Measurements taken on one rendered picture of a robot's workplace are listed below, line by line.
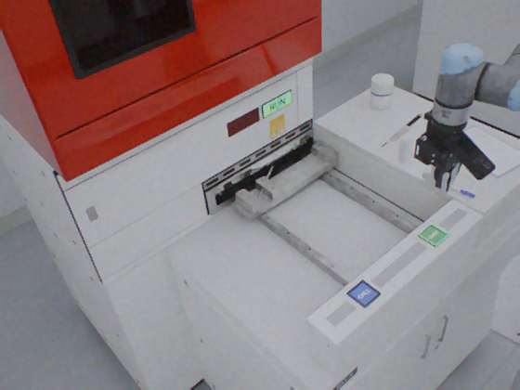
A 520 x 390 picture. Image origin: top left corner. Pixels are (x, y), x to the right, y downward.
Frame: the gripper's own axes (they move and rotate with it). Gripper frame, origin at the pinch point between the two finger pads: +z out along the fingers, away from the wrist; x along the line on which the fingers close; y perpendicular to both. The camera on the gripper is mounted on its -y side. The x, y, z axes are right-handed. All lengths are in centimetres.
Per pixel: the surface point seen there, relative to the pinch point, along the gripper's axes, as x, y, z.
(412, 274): 13.5, -3.4, 14.7
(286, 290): 30.9, 22.4, 28.7
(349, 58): -192, 200, 111
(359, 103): -33, 54, 14
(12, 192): 60, 207, 90
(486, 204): -18.3, -2.3, 14.2
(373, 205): -7.9, 25.7, 25.9
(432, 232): -0.4, 1.4, 14.3
